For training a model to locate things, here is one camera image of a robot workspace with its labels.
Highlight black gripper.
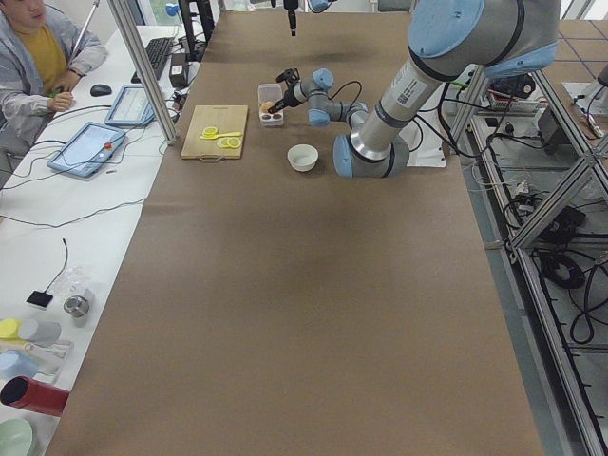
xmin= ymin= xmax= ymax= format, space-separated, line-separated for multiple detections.
xmin=268 ymin=68 xmax=304 ymax=113
xmin=283 ymin=0 xmax=299 ymax=37

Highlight clear plastic egg box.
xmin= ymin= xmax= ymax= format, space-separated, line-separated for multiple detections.
xmin=257 ymin=83 xmax=284 ymax=127

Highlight white ceramic bowl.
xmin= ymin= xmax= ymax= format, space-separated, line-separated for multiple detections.
xmin=287 ymin=144 xmax=318 ymax=172

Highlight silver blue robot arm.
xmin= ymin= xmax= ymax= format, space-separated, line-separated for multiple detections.
xmin=282 ymin=0 xmax=417 ymax=37
xmin=268 ymin=0 xmax=561 ymax=178

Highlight black power adapter box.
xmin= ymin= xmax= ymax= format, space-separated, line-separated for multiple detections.
xmin=169 ymin=52 xmax=190 ymax=89

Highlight bamboo cutting board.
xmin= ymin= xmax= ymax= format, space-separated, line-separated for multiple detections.
xmin=180 ymin=104 xmax=249 ymax=162

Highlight yellow plastic knife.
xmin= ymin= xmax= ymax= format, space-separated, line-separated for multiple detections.
xmin=199 ymin=132 xmax=242 ymax=140

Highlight lemon slice by blade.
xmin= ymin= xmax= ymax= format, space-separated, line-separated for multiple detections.
xmin=200 ymin=126 xmax=219 ymax=139

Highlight black keyboard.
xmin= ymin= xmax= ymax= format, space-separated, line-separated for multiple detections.
xmin=145 ymin=37 xmax=174 ymax=80

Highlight blue teach pendant far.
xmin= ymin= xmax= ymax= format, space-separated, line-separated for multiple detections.
xmin=104 ymin=85 xmax=154 ymax=128

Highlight blue teach pendant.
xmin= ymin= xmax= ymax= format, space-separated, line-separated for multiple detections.
xmin=104 ymin=85 xmax=154 ymax=128
xmin=47 ymin=122 xmax=126 ymax=178

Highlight black computer mouse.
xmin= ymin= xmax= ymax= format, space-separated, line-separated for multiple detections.
xmin=89 ymin=84 xmax=113 ymax=98

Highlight blue teach pendant near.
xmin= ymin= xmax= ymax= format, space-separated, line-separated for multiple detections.
xmin=47 ymin=122 xmax=126 ymax=178

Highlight seated person grey jacket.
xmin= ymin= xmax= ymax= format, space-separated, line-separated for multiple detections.
xmin=0 ymin=0 xmax=109 ymax=158

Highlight steel cylinder cup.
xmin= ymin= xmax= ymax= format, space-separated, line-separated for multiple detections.
xmin=63 ymin=288 xmax=95 ymax=328

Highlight small black square pad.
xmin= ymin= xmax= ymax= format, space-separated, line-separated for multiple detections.
xmin=26 ymin=291 xmax=53 ymax=309

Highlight grey cup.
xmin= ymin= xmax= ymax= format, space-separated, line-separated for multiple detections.
xmin=18 ymin=319 xmax=62 ymax=347

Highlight yellow cup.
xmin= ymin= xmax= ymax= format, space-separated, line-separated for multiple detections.
xmin=0 ymin=318 xmax=22 ymax=340

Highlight light blue cup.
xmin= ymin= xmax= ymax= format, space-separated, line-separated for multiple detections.
xmin=0 ymin=351 xmax=39 ymax=380

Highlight red thermos bottle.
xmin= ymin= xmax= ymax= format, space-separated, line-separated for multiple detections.
xmin=1 ymin=376 xmax=70 ymax=417

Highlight green bowl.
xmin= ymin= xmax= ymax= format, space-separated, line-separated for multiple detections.
xmin=0 ymin=418 xmax=34 ymax=456

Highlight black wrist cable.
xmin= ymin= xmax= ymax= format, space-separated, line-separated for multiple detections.
xmin=327 ymin=80 xmax=363 ymax=106

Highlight lemon slice near handle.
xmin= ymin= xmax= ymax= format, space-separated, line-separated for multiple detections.
xmin=224 ymin=137 xmax=241 ymax=149

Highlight aluminium frame post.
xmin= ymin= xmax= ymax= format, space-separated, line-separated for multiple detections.
xmin=107 ymin=0 xmax=177 ymax=145

